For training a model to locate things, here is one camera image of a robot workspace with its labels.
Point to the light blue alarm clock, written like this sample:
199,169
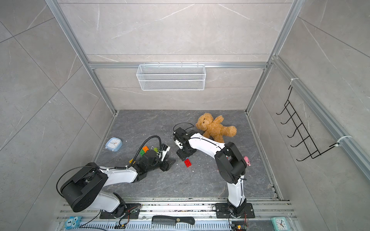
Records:
113,144

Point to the white wire mesh basket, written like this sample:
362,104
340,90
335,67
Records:
153,77

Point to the pink small toy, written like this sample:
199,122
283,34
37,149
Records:
247,161

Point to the brown teddy bear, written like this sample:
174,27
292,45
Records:
212,127

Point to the red small lego brick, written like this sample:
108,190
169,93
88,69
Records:
187,162

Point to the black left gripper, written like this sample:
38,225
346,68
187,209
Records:
167,165

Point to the teal square clock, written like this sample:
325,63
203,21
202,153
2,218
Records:
280,224

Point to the black wall hook rack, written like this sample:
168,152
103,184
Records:
301,131

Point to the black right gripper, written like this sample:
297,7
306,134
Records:
182,155

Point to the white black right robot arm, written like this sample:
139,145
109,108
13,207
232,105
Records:
230,163

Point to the blue owl toy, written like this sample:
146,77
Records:
73,223

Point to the orange long lego brick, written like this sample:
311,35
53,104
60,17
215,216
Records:
145,149

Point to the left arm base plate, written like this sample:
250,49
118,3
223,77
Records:
129,210

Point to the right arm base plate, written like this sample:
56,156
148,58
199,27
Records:
227,210

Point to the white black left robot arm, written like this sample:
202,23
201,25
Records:
85,188

